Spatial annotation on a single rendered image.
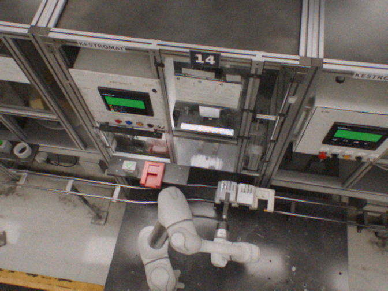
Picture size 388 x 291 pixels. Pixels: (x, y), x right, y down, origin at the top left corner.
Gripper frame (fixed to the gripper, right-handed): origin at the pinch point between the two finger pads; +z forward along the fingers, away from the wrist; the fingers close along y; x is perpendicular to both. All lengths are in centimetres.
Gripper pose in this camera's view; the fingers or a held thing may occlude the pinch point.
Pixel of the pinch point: (227, 198)
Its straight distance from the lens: 238.2
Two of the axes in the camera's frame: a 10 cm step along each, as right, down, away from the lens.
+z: 1.7, -8.9, 4.2
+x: -9.8, -1.4, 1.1
